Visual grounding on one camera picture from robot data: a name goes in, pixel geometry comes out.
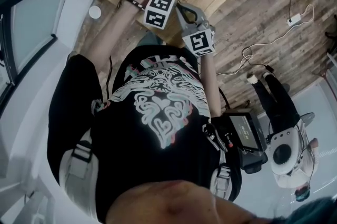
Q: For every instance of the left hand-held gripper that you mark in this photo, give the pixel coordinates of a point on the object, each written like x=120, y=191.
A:
x=158, y=10

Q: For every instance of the white power strip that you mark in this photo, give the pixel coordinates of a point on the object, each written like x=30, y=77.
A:
x=294, y=20

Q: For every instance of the person's left forearm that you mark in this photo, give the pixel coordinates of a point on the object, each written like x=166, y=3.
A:
x=116, y=30

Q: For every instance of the black framed glass door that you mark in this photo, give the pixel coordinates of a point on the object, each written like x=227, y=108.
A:
x=15, y=33

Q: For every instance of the white round floor disc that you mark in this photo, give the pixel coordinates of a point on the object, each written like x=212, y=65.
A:
x=94, y=11

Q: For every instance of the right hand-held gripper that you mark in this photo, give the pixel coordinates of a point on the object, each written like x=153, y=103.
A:
x=198, y=42

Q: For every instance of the black clip with red button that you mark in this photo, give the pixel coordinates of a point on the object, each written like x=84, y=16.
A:
x=217, y=138

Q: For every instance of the person's right forearm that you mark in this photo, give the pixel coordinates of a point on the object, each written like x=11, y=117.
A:
x=209, y=83

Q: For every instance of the black screen device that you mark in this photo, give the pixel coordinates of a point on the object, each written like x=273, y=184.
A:
x=246, y=133

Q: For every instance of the person's chin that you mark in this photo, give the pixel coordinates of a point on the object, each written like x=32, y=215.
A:
x=184, y=204

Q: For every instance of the white round headset device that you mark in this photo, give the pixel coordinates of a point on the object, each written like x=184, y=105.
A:
x=283, y=154

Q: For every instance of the black wristband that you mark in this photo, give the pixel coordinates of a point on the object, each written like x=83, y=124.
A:
x=134, y=2

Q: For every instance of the person's black printed t-shirt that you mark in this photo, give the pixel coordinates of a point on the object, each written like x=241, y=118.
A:
x=147, y=122

